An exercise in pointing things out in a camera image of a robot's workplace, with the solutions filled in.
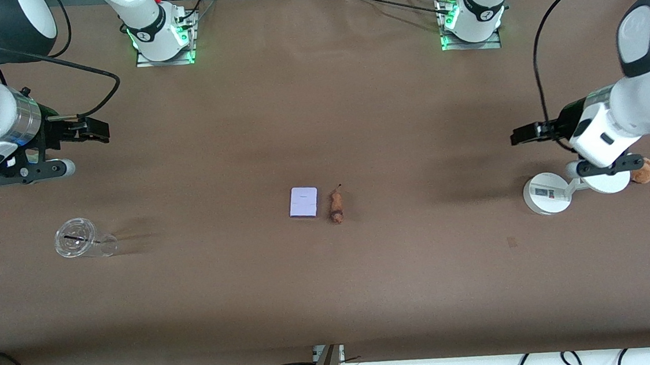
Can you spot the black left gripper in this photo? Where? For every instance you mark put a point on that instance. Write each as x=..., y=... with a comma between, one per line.
x=562, y=121

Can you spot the brown plush toy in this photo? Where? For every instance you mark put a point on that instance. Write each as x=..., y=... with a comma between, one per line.
x=648, y=171

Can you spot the white round desk lamp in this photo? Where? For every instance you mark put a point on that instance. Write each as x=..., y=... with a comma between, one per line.
x=543, y=193

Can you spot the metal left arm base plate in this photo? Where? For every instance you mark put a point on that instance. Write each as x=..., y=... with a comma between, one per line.
x=491, y=45

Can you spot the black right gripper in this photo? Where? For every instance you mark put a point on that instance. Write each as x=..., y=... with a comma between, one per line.
x=55, y=132

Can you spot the brown table cover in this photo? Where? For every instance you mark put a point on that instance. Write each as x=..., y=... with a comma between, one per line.
x=320, y=119

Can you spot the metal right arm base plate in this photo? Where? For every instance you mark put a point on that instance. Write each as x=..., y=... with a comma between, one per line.
x=144, y=62

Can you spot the clear plastic cup with lid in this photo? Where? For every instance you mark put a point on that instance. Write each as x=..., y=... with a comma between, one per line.
x=76, y=238

